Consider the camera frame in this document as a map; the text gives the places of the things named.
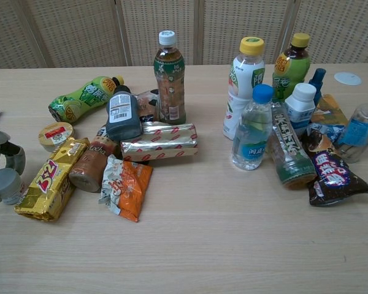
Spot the small white bottle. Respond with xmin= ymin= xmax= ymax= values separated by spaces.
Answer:
xmin=283 ymin=83 xmax=318 ymax=137

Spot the round gold tin red label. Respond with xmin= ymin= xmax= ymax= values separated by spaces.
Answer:
xmin=38 ymin=121 xmax=75 ymax=153

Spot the white round disc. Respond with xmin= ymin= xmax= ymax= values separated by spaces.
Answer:
xmin=334 ymin=72 xmax=362 ymax=86

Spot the brown mocha coffee bottle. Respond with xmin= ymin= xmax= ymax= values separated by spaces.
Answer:
xmin=68 ymin=126 xmax=126 ymax=193

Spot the silver pack red pattern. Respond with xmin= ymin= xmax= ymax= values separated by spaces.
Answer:
xmin=120 ymin=122 xmax=199 ymax=162

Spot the orange white snack packet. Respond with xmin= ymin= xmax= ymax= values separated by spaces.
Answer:
xmin=98 ymin=154 xmax=154 ymax=223

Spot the blue white snack packet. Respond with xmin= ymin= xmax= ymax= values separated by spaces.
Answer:
xmin=312 ymin=122 xmax=346 ymax=148

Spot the dark grey bottle barcode label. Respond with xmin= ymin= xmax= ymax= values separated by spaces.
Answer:
xmin=105 ymin=85 xmax=143 ymax=142

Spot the dark blue bottle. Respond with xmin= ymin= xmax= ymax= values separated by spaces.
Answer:
xmin=308 ymin=67 xmax=328 ymax=107

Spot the gold biscuit pack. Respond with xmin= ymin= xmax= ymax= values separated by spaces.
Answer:
xmin=13 ymin=137 xmax=91 ymax=221

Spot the water bottle blue cap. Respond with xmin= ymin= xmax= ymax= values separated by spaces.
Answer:
xmin=231 ymin=83 xmax=274 ymax=171

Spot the brown bread packet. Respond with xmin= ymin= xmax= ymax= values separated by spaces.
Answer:
xmin=136 ymin=89 xmax=160 ymax=124

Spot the orange yellow packet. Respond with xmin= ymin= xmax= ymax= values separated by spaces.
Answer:
xmin=309 ymin=94 xmax=349 ymax=127

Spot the wooden woven folding screen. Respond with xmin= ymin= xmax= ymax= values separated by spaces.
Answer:
xmin=0 ymin=0 xmax=368 ymax=71

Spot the small white-lidded jar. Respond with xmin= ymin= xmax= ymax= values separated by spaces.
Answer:
xmin=0 ymin=167 xmax=26 ymax=206

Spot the dark chocolate snack bag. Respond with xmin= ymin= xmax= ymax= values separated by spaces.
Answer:
xmin=300 ymin=123 xmax=368 ymax=208

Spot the green label bottle lime print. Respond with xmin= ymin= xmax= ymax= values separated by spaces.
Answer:
xmin=48 ymin=75 xmax=125 ymax=124

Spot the clear bottle blue label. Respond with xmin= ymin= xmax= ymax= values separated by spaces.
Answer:
xmin=336 ymin=103 xmax=368 ymax=164

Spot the tea bottle white cap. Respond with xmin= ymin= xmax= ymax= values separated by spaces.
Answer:
xmin=153 ymin=30 xmax=187 ymax=126

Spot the white bottle yellow cap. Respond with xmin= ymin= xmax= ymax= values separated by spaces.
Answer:
xmin=223 ymin=36 xmax=266 ymax=141

